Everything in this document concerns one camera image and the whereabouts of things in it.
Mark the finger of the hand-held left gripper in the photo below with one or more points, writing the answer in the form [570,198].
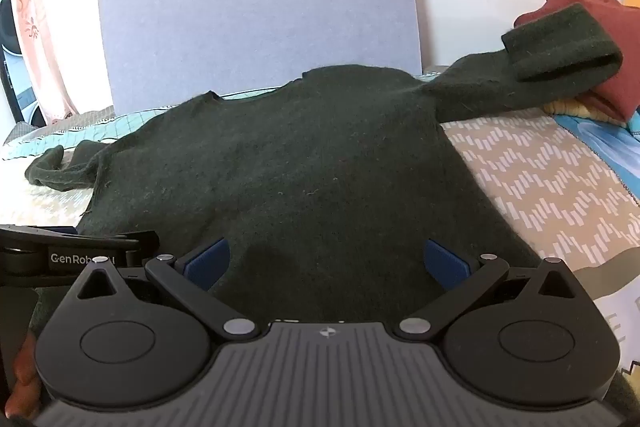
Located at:
[146,244]

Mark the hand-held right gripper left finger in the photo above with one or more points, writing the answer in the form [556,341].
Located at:
[209,263]

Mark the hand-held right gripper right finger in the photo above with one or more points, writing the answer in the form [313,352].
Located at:
[444,263]

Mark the dark green sweater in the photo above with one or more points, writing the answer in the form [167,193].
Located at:
[300,167]

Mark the person's left hand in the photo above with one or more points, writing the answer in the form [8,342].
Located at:
[26,382]

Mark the patterned beige bed blanket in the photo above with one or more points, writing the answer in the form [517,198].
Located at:
[540,172]

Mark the blue cloth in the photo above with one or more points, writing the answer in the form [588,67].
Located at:
[607,152]

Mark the yellow cloth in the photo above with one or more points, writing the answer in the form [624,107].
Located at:
[575,109]

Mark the pink patterned curtain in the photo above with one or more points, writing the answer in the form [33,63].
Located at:
[42,7]

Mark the maroon folded garment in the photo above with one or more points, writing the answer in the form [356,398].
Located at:
[627,57]

